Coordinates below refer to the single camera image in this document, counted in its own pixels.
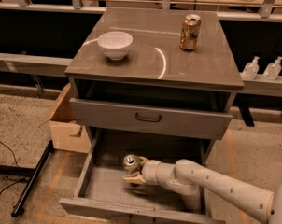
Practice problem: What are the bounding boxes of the open grey lower drawer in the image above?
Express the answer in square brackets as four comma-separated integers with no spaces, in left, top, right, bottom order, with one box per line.
[60,129,225,224]

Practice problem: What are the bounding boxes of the closed grey upper drawer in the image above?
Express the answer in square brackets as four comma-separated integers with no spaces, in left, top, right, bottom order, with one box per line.
[70,98,232,140]

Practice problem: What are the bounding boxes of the cardboard box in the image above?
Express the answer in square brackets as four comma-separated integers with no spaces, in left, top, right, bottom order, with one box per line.
[40,83,92,153]

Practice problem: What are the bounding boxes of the grey metal railing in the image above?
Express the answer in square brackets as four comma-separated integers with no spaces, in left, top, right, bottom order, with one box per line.
[0,0,282,97]

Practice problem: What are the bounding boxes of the green white 7up can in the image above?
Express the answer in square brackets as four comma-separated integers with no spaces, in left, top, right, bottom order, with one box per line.
[123,154,141,175]

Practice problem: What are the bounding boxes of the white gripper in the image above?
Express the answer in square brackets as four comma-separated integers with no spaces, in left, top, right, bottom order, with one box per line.
[123,156,161,185]

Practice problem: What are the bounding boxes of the white ceramic bowl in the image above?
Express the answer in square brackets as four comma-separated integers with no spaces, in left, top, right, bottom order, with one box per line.
[97,31,133,61]

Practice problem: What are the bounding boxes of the clear sanitizer bottle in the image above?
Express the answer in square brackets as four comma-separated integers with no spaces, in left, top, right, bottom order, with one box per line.
[263,56,282,80]
[241,56,259,80]

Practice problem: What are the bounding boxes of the black floor cable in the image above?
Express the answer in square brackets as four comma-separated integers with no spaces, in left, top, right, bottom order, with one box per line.
[0,126,27,224]

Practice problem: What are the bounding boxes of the right clear sanitizer bottle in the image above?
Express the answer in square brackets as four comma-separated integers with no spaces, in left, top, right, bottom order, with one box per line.
[263,56,282,80]

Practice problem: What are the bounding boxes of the grey drawer cabinet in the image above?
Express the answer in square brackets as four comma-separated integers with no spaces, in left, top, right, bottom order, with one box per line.
[65,7,244,163]

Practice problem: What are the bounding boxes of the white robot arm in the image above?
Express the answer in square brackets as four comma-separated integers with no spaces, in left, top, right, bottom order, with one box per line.
[123,154,282,224]

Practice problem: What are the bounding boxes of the gold crushed soda can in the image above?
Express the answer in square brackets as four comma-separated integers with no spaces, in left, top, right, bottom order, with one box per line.
[180,14,201,50]

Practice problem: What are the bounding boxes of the left clear sanitizer bottle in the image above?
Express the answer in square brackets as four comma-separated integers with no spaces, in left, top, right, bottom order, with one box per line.
[241,56,259,80]

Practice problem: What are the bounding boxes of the black metal stand leg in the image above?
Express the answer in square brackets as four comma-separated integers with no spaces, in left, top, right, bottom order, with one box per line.
[0,141,54,217]

